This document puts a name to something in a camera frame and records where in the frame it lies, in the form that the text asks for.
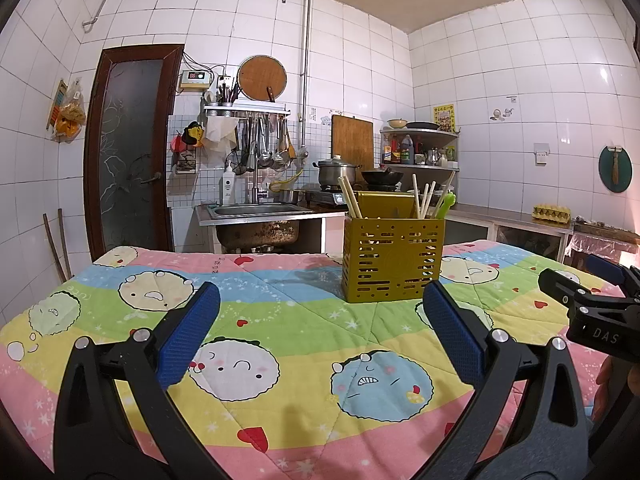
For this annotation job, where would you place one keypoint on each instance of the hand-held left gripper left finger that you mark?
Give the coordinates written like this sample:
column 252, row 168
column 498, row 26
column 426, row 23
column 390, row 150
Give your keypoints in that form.
column 187, row 340

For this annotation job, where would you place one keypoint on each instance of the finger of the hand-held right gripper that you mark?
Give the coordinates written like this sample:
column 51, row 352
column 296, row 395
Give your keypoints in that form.
column 605, row 266
column 557, row 282

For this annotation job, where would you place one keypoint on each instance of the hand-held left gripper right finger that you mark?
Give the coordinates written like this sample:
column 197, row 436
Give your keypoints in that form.
column 452, row 332

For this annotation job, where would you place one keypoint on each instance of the yellow perforated utensil holder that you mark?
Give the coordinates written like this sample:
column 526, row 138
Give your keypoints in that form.
column 390, row 260

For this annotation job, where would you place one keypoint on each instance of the wooden chopstick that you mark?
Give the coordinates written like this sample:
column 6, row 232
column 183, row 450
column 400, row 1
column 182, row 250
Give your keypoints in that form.
column 348, row 200
column 432, row 202
column 426, row 202
column 451, row 185
column 416, row 197
column 354, row 200

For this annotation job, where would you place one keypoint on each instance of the row of hanging kitchen utensils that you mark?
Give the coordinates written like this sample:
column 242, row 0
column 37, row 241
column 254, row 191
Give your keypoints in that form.
column 262, row 145

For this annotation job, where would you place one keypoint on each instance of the person's right hand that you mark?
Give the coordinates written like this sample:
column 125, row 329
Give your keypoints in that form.
column 606, row 380

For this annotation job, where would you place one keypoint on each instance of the pink plastic sheet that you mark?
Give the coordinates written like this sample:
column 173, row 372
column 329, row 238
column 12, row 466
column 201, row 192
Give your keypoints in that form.
column 585, row 249

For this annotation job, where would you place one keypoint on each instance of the long wooden board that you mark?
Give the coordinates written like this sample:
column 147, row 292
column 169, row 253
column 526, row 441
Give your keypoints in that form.
column 607, row 230

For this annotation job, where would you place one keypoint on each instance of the yellow egg carton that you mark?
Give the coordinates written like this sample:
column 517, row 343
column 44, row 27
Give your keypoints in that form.
column 550, row 211

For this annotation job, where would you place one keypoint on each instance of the printed cartoon blanket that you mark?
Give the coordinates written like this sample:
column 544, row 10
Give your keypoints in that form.
column 300, row 320

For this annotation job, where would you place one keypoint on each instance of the steel sink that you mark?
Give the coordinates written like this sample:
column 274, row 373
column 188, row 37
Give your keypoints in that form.
column 260, row 210

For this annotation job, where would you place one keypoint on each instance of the kitchen counter cabinet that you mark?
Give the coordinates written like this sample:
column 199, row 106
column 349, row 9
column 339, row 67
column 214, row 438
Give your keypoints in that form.
column 332, row 235

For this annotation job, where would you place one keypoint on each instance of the wooden stick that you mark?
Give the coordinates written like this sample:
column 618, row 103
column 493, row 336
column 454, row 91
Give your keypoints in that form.
column 55, row 250
column 65, row 245

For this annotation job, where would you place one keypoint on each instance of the white soap bottle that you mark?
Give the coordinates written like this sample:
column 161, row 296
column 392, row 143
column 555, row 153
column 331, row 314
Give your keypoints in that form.
column 228, row 187

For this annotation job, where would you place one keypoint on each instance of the steel faucet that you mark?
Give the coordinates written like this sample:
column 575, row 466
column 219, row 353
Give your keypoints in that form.
column 255, row 185

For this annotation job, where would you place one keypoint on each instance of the black wok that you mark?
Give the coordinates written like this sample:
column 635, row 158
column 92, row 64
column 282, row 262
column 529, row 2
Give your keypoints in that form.
column 382, row 176

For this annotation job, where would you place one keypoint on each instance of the small steel cup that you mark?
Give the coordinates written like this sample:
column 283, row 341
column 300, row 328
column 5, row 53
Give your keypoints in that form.
column 286, row 196

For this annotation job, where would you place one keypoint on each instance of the brown frosted glass door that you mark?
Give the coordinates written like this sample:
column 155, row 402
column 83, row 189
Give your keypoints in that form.
column 132, row 160

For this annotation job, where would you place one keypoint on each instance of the steel gas stove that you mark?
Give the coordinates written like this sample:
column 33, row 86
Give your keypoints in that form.
column 322, row 196

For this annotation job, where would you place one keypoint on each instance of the row of condiment bottles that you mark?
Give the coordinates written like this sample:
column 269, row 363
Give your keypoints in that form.
column 405, row 150

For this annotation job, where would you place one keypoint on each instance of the steel pot with lid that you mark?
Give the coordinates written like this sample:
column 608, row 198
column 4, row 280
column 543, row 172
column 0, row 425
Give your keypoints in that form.
column 332, row 172

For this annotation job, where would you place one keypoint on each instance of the steel corner shelf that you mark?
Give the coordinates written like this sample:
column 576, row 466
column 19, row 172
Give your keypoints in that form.
column 425, row 132

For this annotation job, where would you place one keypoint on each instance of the yellow red hanging gloves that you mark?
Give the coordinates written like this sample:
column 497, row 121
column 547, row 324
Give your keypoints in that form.
column 189, row 135

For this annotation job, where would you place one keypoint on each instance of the black pan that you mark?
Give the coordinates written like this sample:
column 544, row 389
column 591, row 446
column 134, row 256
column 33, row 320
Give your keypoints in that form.
column 422, row 125

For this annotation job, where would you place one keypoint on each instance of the white hanging cloth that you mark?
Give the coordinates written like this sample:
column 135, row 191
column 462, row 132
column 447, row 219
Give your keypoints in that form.
column 221, row 135

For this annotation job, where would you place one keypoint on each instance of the beige bowl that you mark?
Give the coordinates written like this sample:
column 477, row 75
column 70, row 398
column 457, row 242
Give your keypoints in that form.
column 397, row 123

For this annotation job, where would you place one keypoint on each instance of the wooden cutting board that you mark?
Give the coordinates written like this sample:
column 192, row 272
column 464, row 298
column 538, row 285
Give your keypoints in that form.
column 352, row 140

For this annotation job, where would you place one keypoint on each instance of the utensil cup on rack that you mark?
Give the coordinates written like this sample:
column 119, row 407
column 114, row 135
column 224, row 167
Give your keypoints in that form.
column 228, row 96

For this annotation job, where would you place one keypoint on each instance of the yellow hanging bag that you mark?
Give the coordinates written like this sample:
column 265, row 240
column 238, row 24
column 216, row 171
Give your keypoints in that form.
column 70, row 120

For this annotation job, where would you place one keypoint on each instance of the digital timer box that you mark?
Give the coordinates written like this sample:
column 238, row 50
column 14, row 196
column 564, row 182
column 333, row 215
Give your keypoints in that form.
column 195, row 78

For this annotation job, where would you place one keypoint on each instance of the round wooden board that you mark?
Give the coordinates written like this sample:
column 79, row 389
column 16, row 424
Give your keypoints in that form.
column 261, row 77

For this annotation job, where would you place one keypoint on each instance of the green round wall board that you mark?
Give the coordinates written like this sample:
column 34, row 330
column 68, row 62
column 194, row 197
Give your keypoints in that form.
column 605, row 170

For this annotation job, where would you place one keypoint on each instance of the wall hook sticker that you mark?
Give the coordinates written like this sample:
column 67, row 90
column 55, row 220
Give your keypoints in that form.
column 502, row 114

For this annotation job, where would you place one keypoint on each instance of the yellow wall poster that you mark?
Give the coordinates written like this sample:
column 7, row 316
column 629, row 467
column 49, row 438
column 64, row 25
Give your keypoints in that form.
column 445, row 119

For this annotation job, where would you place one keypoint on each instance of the steel wall rack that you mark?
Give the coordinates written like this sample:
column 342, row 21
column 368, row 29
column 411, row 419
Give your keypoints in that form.
column 245, row 110

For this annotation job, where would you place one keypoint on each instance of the white wall sticker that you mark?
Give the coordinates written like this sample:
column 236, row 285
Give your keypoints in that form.
column 314, row 114

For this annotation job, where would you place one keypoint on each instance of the metal wall pipe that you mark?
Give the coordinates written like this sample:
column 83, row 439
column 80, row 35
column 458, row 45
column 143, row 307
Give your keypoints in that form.
column 304, row 60

